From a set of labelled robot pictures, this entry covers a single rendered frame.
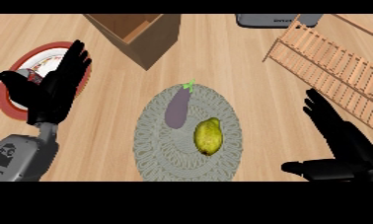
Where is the round grey woven placemat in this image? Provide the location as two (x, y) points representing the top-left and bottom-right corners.
(133, 84), (245, 183)

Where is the yellow-green pear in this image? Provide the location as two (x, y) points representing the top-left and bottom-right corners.
(192, 116), (224, 157)

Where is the red-rimmed white plate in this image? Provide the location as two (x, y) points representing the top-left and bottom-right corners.
(0, 40), (93, 121)

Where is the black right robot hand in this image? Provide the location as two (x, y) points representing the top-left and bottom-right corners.
(280, 88), (373, 183)

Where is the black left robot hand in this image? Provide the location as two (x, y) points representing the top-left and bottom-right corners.
(0, 39), (93, 127)

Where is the wooden tiered shelf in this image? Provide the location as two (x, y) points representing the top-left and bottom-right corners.
(262, 14), (373, 127)

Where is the red and white can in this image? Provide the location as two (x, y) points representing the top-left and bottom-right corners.
(16, 67), (47, 86)

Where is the purple eggplant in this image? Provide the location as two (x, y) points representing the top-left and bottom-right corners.
(164, 79), (196, 129)

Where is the brown cardboard box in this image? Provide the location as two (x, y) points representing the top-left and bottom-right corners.
(82, 14), (183, 71)

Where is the dark grey appliance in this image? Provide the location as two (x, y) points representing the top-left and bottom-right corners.
(234, 14), (324, 30)

